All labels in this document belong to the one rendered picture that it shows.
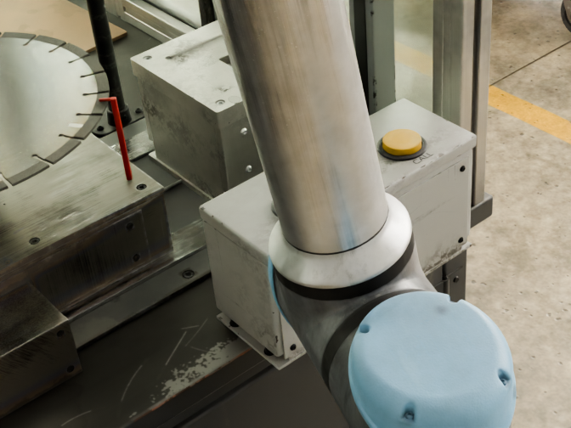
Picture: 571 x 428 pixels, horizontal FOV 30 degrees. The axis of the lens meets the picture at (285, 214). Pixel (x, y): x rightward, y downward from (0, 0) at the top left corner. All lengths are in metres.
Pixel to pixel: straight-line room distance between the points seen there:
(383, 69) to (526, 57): 1.90
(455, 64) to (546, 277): 1.23
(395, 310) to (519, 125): 2.03
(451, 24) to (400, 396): 0.50
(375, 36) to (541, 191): 1.42
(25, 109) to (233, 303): 0.30
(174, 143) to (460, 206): 0.37
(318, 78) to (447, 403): 0.24
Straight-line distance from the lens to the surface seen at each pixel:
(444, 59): 1.16
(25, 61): 1.24
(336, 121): 0.74
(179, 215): 1.28
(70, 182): 1.20
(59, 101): 1.15
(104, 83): 1.17
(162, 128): 1.32
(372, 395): 0.75
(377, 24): 1.19
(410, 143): 1.09
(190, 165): 1.30
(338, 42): 0.72
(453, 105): 1.18
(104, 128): 1.47
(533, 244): 2.41
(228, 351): 1.10
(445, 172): 1.11
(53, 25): 1.77
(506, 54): 3.11
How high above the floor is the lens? 1.51
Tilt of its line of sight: 37 degrees down
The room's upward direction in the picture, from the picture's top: 6 degrees counter-clockwise
